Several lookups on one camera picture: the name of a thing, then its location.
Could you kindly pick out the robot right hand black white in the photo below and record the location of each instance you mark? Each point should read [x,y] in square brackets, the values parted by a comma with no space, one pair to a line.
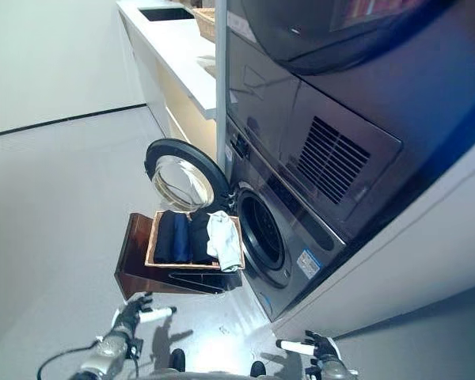
[324,352]

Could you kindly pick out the robot left hand black white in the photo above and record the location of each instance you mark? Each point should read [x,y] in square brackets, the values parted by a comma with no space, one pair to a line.
[128,316]

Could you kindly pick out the blue garment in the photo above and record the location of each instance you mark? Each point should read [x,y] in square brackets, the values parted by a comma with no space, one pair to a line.
[182,237]

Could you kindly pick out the white garment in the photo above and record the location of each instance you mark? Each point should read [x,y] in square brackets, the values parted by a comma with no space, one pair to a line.
[225,241]

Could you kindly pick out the robot left arm silver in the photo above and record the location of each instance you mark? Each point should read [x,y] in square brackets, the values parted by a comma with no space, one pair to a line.
[103,356]

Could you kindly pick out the dark grey washing machine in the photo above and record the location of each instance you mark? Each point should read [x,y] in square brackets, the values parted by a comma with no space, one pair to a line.
[269,198]

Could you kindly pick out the brown acrylic stand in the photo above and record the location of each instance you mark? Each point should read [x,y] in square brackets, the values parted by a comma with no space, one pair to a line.
[130,253]

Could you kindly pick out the rectangular wicker laundry basket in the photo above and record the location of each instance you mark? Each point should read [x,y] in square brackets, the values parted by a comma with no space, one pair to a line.
[152,245]

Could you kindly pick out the energy label sticker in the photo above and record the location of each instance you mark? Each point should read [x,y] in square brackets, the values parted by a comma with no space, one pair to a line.
[309,263]

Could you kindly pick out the round glass washer door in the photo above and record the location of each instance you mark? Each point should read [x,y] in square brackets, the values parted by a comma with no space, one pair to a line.
[182,178]

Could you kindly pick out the dark grey stacked dryer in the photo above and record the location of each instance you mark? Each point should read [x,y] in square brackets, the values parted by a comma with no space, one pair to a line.
[340,99]

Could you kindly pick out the white counter cabinet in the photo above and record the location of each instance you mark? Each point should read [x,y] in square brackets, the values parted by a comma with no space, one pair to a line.
[170,51]

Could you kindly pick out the black rectangular sink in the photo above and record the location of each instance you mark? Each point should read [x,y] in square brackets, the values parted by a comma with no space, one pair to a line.
[166,14]

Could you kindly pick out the small wicker tray basket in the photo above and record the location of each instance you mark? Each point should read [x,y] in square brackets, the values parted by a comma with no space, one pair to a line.
[206,20]

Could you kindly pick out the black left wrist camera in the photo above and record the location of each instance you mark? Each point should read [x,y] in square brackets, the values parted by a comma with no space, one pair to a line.
[134,351]

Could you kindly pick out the white appliance enclosure frame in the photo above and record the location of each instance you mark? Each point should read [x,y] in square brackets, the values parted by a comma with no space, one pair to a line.
[380,277]

